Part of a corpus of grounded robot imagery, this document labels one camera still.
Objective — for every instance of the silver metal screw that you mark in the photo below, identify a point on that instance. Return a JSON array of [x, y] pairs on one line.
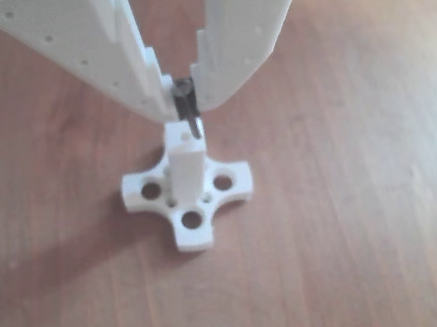
[[194, 127]]

